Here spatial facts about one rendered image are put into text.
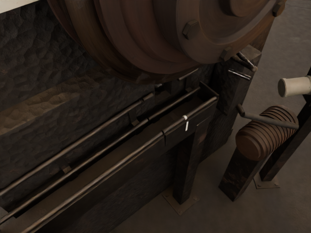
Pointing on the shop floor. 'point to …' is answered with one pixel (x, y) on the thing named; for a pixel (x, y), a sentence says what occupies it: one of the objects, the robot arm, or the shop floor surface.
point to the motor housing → (255, 149)
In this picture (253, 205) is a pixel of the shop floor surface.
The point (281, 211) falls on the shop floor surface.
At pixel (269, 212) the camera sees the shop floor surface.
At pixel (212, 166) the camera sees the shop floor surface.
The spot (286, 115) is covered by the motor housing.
